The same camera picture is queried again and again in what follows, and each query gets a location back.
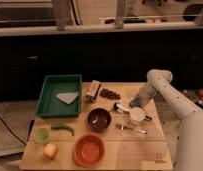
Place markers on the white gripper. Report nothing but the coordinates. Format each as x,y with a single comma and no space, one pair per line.
146,93

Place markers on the blue sponge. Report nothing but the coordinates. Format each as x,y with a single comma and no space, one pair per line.
135,102

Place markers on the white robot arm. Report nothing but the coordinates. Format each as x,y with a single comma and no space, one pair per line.
189,153

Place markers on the purple bowl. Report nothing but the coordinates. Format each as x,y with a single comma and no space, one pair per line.
99,119

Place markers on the orange bowl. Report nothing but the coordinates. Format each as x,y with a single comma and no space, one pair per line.
88,151

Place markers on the white mug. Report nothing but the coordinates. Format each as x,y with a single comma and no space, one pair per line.
138,115

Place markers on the black white small utensil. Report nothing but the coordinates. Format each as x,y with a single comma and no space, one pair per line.
120,108

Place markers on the wooden toy block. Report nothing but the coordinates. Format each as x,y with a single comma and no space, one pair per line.
92,91

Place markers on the grey folded cloth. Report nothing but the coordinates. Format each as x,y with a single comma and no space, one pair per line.
67,98

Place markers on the green plastic tray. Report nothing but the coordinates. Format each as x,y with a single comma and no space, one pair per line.
49,106

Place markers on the green chili pepper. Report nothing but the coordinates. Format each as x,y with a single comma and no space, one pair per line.
63,126

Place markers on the yellow toy fruit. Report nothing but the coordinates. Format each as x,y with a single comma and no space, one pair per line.
50,151

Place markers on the small green cup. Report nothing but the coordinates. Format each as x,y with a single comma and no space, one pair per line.
41,136

